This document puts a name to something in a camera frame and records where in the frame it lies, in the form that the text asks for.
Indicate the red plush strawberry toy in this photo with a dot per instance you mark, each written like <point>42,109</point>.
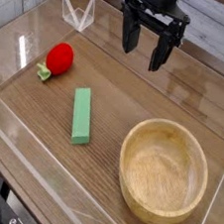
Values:
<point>58,61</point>

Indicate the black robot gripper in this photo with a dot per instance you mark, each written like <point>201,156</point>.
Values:
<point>163,17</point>

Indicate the black table leg bracket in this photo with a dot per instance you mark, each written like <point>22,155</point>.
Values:
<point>8,215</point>

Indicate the clear acrylic corner bracket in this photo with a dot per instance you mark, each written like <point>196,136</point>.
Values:
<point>78,18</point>

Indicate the wooden bowl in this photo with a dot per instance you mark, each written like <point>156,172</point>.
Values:
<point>162,171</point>

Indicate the clear acrylic tray wall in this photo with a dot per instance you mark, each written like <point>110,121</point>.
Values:
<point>65,183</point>

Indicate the green rectangular block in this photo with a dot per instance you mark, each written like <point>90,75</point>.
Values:
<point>81,116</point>

